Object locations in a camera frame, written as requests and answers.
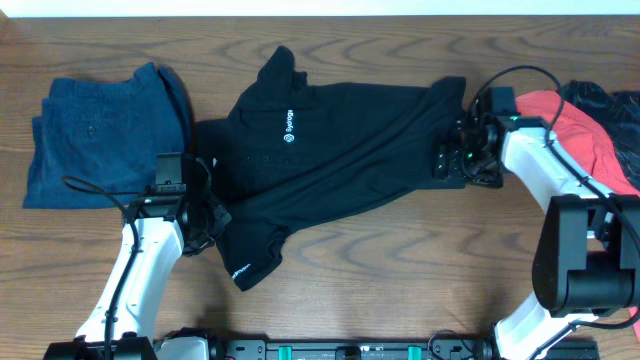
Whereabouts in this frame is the black patterned garment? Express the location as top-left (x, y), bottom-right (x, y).
top-left (561, 80), bottom-right (639, 189)

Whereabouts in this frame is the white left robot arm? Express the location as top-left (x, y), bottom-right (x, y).
top-left (44, 153), bottom-right (231, 360)

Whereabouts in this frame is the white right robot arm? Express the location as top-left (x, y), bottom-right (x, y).
top-left (437, 111), bottom-right (639, 359)

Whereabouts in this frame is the red garment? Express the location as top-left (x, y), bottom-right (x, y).
top-left (514, 89), bottom-right (640, 336)

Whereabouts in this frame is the black polo shirt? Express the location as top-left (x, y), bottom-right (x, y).
top-left (195, 46), bottom-right (466, 291)

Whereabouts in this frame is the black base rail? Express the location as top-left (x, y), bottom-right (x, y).
top-left (154, 327), bottom-right (600, 360)

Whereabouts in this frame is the folded navy blue garment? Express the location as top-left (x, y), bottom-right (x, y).
top-left (23, 63), bottom-right (192, 209)

